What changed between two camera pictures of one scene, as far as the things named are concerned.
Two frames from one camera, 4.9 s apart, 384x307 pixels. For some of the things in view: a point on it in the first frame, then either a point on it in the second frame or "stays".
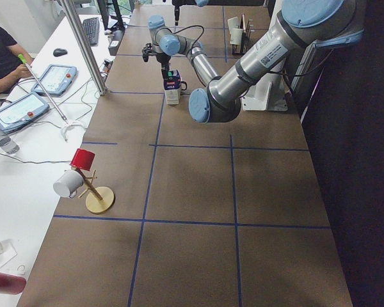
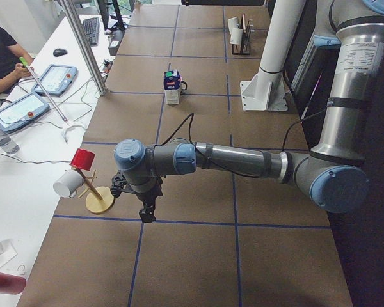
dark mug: x=184 y=85 stays
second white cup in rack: x=235 y=36 stays
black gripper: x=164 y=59 → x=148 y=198
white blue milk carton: x=172 y=86 stays
